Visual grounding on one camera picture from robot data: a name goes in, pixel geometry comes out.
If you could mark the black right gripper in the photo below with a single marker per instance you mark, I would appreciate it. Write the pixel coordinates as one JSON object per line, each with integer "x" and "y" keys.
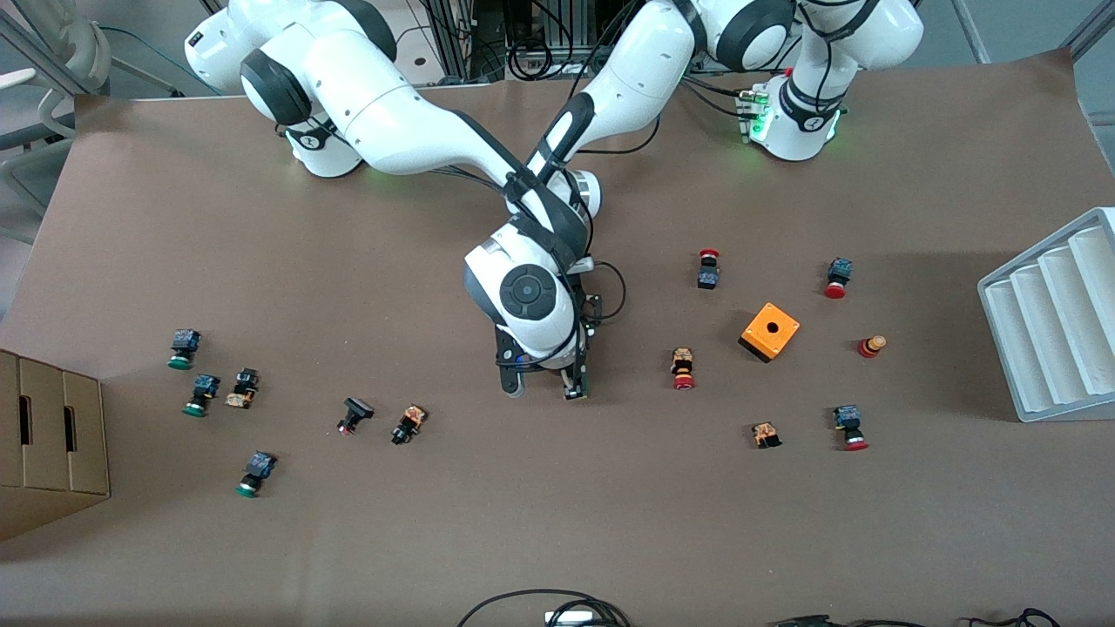
{"x": 577, "y": 367}

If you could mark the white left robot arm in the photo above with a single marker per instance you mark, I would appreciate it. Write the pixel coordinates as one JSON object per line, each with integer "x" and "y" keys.
{"x": 645, "y": 61}

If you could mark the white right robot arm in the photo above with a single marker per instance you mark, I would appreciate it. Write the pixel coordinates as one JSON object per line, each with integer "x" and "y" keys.
{"x": 392, "y": 113}

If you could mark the red mushroom button orange block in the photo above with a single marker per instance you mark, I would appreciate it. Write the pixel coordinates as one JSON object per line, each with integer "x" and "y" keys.
{"x": 683, "y": 366}

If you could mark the red mushroom button blue block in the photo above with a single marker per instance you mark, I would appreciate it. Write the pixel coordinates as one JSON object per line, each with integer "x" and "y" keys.
{"x": 847, "y": 418}
{"x": 708, "y": 277}
{"x": 839, "y": 272}

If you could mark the orange black contact block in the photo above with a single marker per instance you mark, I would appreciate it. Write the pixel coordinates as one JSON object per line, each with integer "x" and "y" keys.
{"x": 766, "y": 434}

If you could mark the black square push button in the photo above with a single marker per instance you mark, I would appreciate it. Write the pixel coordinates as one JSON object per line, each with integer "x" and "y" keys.
{"x": 356, "y": 407}

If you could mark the small white device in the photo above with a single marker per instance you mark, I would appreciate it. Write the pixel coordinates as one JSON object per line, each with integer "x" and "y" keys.
{"x": 566, "y": 619}

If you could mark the red yellow button head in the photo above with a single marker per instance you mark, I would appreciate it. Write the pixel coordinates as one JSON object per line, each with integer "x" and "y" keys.
{"x": 870, "y": 347}

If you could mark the aluminium equipment rack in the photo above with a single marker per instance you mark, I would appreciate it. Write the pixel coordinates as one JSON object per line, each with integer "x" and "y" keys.
{"x": 488, "y": 35}

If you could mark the green push button blue block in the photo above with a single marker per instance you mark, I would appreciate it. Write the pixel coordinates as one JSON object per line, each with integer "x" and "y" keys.
{"x": 260, "y": 465}
{"x": 205, "y": 386}
{"x": 185, "y": 341}

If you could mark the black push button orange block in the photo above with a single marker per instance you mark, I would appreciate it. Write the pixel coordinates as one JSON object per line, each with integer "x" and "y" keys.
{"x": 244, "y": 386}

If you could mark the white stepped tray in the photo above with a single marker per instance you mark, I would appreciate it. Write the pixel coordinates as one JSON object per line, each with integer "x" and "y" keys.
{"x": 1045, "y": 331}

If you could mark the brown cardboard box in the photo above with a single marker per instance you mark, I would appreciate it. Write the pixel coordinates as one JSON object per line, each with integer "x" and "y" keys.
{"x": 52, "y": 435}

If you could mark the white grey chair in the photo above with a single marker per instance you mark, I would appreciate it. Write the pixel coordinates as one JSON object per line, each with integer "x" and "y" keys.
{"x": 87, "y": 52}

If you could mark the black selector switch orange block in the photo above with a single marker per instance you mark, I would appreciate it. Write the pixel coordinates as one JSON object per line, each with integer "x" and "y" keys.
{"x": 411, "y": 421}

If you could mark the orange button enclosure box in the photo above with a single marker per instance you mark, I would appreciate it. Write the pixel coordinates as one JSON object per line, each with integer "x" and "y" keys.
{"x": 771, "y": 331}

